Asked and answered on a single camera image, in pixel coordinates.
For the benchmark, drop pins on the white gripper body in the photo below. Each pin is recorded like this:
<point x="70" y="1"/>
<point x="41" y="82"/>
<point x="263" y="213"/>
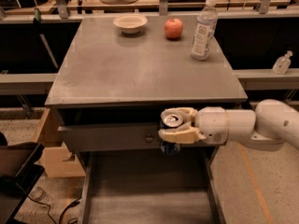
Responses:
<point x="211" y="121"/>

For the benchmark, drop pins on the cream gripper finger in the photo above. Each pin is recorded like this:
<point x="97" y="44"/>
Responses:
<point x="184" y="134"/>
<point x="178" y="116"/>

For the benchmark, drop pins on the blue pepsi can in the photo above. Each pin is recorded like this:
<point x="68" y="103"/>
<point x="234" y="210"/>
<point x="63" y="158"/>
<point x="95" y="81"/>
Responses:
<point x="169" y="149"/>

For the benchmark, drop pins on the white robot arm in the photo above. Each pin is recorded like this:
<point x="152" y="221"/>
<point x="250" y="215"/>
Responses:
<point x="267" y="127"/>

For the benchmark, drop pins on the grey top drawer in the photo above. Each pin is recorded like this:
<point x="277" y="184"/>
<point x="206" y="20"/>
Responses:
<point x="111" y="136"/>

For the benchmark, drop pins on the grey drawer cabinet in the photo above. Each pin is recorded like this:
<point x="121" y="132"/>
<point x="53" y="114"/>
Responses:
<point x="109" y="77"/>

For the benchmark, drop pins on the grey open middle drawer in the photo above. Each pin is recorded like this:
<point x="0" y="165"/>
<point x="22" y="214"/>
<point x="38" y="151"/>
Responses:
<point x="148" y="187"/>

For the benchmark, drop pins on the red apple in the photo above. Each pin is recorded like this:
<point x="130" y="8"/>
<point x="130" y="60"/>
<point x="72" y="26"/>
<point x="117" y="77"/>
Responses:
<point x="173" y="28"/>

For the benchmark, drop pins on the clear plastic water bottle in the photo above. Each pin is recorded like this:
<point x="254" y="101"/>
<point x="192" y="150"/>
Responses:
<point x="204" y="30"/>

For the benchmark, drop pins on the clear hand sanitizer bottle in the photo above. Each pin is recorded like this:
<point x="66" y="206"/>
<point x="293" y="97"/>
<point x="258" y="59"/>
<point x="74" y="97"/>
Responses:
<point x="282" y="63"/>

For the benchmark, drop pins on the white paper bowl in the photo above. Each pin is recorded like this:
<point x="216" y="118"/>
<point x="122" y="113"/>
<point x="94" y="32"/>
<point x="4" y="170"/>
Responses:
<point x="130" y="23"/>

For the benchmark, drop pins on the cardboard box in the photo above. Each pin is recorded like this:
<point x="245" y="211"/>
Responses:
<point x="57" y="160"/>

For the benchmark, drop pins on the black bin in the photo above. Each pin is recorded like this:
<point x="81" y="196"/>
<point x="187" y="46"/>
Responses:
<point x="18" y="175"/>

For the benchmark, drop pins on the green handled tool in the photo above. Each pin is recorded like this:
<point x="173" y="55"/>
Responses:
<point x="37" y="22"/>

